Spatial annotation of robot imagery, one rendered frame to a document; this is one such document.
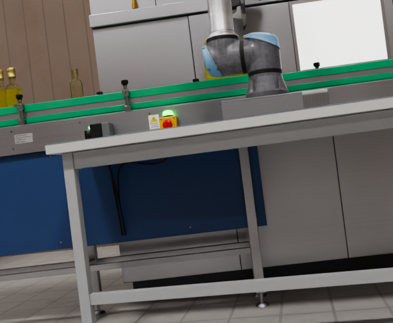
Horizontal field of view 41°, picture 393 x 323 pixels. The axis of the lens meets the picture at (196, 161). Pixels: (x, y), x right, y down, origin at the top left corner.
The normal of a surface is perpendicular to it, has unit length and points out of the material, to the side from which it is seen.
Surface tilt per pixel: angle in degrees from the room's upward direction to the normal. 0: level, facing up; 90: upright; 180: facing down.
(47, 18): 90
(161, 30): 90
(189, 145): 90
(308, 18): 90
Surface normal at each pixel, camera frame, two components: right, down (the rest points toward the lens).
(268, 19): -0.07, 0.00
